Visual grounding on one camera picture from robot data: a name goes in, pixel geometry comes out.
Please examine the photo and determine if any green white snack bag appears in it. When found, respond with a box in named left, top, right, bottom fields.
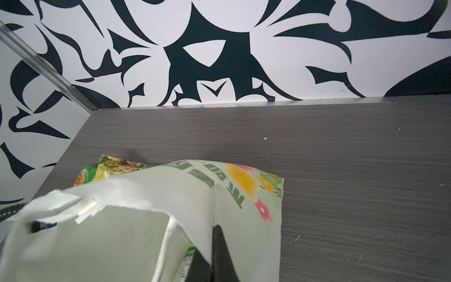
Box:
left=173, top=244, right=196, bottom=282

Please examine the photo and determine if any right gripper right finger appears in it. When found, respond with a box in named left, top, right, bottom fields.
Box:
left=211, top=225, right=239, bottom=282

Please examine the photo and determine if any yellow green snack bag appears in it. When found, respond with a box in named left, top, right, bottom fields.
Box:
left=95, top=155, right=152, bottom=181

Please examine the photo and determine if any yellow chips snack bag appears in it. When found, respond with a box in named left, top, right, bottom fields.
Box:
left=74, top=166, right=97, bottom=187

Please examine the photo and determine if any aluminium cage frame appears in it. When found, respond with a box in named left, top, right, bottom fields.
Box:
left=1, top=22, right=98, bottom=114

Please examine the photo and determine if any floral paper gift bag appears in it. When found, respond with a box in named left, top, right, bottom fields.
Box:
left=1, top=160, right=284, bottom=282

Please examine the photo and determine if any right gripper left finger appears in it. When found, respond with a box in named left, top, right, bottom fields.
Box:
left=185, top=249, right=212, bottom=282

